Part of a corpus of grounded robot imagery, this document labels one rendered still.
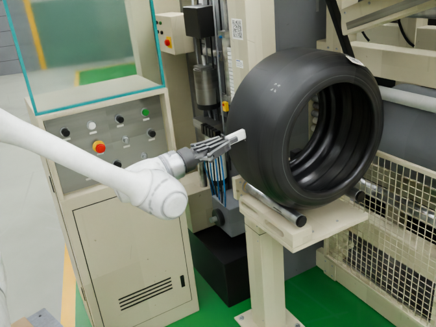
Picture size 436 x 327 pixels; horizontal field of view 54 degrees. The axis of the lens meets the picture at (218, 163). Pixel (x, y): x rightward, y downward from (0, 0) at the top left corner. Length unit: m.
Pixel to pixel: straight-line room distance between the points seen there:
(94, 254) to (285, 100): 1.17
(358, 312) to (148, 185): 1.69
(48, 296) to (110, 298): 0.77
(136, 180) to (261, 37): 0.82
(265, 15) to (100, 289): 1.42
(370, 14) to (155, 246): 1.39
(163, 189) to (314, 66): 0.63
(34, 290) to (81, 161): 2.00
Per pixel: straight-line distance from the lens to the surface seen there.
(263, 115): 1.35
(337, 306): 2.54
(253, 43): 1.66
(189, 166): 1.29
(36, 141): 1.15
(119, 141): 1.95
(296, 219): 1.53
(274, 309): 2.29
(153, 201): 1.08
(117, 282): 2.20
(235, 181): 1.74
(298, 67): 1.39
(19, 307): 2.95
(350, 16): 1.80
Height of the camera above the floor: 1.73
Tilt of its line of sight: 25 degrees down
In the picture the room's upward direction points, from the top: 6 degrees counter-clockwise
